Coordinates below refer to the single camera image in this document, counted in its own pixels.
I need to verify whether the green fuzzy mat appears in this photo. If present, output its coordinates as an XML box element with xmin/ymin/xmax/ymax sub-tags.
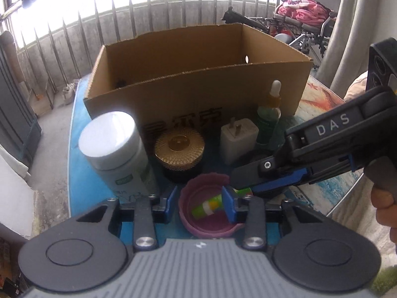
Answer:
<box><xmin>370</xmin><ymin>266</ymin><xmax>397</xmax><ymax>296</ymax></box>

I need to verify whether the green glass dropper bottle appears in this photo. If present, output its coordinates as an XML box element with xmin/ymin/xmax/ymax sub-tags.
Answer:
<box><xmin>256</xmin><ymin>80</ymin><xmax>288</xmax><ymax>150</ymax></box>

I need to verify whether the brown cardboard box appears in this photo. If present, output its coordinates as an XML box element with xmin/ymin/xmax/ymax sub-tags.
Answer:
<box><xmin>84</xmin><ymin>23</ymin><xmax>314</xmax><ymax>156</ymax></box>

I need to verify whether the beige cushion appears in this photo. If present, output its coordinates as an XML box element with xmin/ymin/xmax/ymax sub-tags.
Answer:
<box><xmin>344</xmin><ymin>71</ymin><xmax>370</xmax><ymax>104</ymax></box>

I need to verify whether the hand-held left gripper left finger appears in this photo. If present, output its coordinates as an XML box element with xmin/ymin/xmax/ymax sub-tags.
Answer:
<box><xmin>76</xmin><ymin>186</ymin><xmax>179</xmax><ymax>252</ymax></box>

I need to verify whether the black jar with gold lid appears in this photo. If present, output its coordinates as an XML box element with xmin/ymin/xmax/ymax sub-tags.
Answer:
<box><xmin>154</xmin><ymin>129</ymin><xmax>206</xmax><ymax>184</ymax></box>

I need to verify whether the grey plastic crate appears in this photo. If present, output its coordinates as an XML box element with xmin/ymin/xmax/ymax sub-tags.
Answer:
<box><xmin>0</xmin><ymin>31</ymin><xmax>43</xmax><ymax>169</ymax></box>

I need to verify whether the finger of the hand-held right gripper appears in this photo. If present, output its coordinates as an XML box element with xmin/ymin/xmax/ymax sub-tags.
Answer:
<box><xmin>230</xmin><ymin>156</ymin><xmax>291</xmax><ymax>190</ymax></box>
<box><xmin>251</xmin><ymin>168</ymin><xmax>311</xmax><ymax>197</ymax></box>

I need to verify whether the white charger plug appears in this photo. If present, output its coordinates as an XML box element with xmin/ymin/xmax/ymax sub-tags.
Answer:
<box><xmin>220</xmin><ymin>117</ymin><xmax>260</xmax><ymax>166</ymax></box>

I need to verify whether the pink blanket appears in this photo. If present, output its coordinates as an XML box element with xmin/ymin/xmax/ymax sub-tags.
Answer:
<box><xmin>276</xmin><ymin>0</ymin><xmax>331</xmax><ymax>26</ymax></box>

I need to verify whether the grey curtain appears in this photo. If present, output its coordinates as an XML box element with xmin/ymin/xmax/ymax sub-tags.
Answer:
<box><xmin>313</xmin><ymin>0</ymin><xmax>397</xmax><ymax>100</ymax></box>

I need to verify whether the green lip balm tube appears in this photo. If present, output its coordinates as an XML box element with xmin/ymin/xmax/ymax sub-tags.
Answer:
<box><xmin>191</xmin><ymin>188</ymin><xmax>252</xmax><ymax>220</ymax></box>

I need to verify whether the person's right hand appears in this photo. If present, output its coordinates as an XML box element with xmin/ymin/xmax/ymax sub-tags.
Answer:
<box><xmin>372</xmin><ymin>186</ymin><xmax>397</xmax><ymax>236</ymax></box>

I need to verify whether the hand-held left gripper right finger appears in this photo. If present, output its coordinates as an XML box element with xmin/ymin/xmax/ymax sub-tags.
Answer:
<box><xmin>222</xmin><ymin>186</ymin><xmax>323</xmax><ymax>252</ymax></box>

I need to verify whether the metal window railing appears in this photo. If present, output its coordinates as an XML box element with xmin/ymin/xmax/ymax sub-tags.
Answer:
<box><xmin>0</xmin><ymin>0</ymin><xmax>294</xmax><ymax>110</ymax></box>

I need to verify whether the pair of light shoes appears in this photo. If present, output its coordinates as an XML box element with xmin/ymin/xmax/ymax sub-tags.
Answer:
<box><xmin>62</xmin><ymin>79</ymin><xmax>80</xmax><ymax>105</ymax></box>

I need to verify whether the pink plastic bowl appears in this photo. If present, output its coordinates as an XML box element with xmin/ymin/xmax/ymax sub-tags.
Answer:
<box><xmin>178</xmin><ymin>173</ymin><xmax>254</xmax><ymax>238</ymax></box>

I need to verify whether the black padded object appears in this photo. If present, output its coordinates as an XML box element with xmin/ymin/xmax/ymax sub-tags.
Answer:
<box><xmin>222</xmin><ymin>6</ymin><xmax>271</xmax><ymax>33</ymax></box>

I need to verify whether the wheelchair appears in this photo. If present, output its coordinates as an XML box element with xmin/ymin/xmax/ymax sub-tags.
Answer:
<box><xmin>264</xmin><ymin>0</ymin><xmax>345</xmax><ymax>69</ymax></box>

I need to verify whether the white bottle with green label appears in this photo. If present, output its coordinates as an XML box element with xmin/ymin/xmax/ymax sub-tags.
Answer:
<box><xmin>78</xmin><ymin>111</ymin><xmax>161</xmax><ymax>201</ymax></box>

